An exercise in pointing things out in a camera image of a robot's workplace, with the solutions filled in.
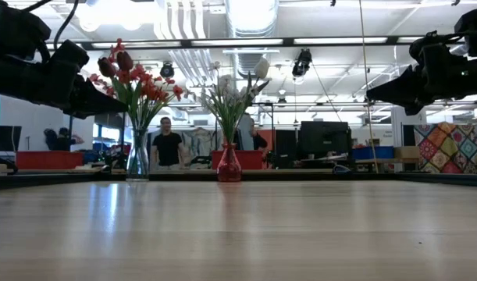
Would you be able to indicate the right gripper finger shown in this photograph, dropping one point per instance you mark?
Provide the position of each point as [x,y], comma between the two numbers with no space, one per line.
[411,103]
[408,84]

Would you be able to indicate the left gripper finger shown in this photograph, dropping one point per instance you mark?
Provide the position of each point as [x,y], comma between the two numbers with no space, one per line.
[90,113]
[87,95]

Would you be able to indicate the large white flower bunch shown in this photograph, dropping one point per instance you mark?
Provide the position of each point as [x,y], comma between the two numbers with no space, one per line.
[224,80]

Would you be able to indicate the small white flower bunch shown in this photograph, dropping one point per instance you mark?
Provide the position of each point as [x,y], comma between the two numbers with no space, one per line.
[254,91]

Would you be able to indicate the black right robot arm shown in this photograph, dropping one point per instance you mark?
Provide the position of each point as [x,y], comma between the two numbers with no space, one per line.
[474,27]

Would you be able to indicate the clear glass vase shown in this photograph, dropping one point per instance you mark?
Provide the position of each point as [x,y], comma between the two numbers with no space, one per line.
[137,164]

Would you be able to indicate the red glass vase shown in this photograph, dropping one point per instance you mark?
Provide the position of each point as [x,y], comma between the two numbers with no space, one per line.
[229,168]

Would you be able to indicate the person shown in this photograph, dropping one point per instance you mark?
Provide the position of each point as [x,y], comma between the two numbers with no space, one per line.
[62,138]
[168,144]
[258,138]

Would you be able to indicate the brown cardboard box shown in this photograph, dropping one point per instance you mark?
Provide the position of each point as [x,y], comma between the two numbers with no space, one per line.
[406,153]

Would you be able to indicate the colourful patchwork quilt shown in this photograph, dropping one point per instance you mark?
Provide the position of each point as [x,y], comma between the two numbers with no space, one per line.
[441,148]

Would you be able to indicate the black computer monitor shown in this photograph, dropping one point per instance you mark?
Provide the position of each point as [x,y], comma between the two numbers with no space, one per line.
[324,136]
[4,138]

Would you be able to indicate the blue storage bin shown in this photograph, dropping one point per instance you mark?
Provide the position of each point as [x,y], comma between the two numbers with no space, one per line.
[372,152]

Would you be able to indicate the red storage bin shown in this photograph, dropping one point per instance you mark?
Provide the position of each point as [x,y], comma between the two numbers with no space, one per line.
[250,160]
[47,160]

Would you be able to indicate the black ceiling spotlight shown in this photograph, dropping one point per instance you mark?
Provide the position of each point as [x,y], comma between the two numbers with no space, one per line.
[167,71]

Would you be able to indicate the black overhead light beam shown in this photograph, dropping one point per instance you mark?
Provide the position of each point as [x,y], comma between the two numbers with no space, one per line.
[289,41]

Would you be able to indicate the orange partition panel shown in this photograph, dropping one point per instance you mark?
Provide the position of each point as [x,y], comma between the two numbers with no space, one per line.
[270,138]

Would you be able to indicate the blue metal post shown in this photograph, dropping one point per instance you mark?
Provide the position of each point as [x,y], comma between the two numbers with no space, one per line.
[70,132]

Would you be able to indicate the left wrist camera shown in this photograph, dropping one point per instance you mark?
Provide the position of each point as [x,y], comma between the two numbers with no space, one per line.
[68,58]

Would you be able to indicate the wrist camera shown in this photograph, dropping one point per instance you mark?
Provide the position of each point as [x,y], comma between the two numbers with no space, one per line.
[68,58]
[425,41]

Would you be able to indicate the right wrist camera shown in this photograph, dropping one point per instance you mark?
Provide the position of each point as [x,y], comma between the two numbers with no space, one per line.
[425,41]

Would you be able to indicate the black overhead camera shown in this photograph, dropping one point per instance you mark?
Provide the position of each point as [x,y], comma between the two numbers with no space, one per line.
[302,64]

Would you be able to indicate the black aluminium table frame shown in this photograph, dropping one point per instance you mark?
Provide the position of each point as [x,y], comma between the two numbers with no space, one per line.
[300,176]

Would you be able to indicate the silver ventilation duct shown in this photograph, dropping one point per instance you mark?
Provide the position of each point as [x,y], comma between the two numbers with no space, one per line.
[251,62]

